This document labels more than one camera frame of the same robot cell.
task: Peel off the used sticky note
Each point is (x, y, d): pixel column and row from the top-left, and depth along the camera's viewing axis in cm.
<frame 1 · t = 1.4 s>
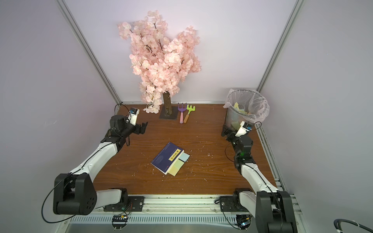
left hand: (140, 119, 86), fingers open
right hand: (231, 124, 82), fingers open
dark blue book: (166, 159, 90), point 2 cm above the table
light blue sticky note: (184, 157, 90), point 2 cm above the table
yellow sticky note: (176, 167, 85), point 3 cm above the table
purple toy garden rake: (181, 110, 119), on the table
green toy garden rake: (190, 109, 119), on the table
black mesh waste bin: (235, 115, 88), point 21 cm above the table
clear plastic bin liner: (252, 101, 94), point 22 cm above the table

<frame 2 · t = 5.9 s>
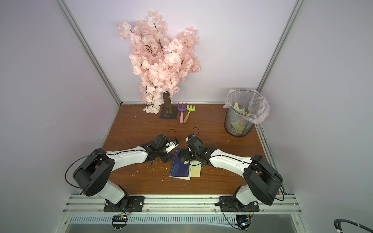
left hand: (169, 149, 92), fingers open
right hand: (184, 151, 84), fingers open
dark blue book: (178, 169, 84), point 3 cm above the table
yellow sticky note: (195, 169, 85), point 2 cm above the table
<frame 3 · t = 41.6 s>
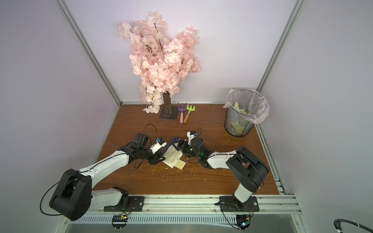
left hand: (162, 154, 85), fingers open
right hand: (175, 141, 84), fingers open
dark blue book: (171, 154, 85), point 8 cm above the table
yellow sticky note: (180, 164, 89), on the table
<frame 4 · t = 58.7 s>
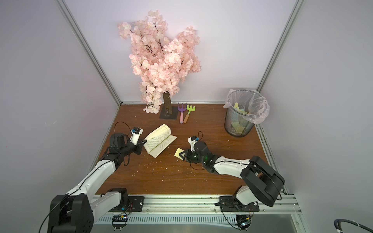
left hand: (145, 139, 85), fingers closed
right hand: (179, 150, 82), fingers closed
yellow sticky note: (178, 152, 84), point 10 cm above the table
